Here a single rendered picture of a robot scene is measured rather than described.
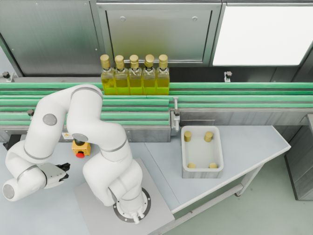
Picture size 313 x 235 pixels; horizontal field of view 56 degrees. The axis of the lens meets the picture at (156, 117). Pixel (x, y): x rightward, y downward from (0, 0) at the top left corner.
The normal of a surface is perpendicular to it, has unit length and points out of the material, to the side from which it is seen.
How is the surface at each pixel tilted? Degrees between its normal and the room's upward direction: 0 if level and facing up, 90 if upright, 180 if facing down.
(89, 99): 26
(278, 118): 90
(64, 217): 0
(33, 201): 0
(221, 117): 90
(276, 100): 90
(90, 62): 89
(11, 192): 44
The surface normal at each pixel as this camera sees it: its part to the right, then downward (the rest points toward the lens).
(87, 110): 0.34, -0.65
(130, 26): 0.00, 0.83
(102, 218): -0.02, -0.59
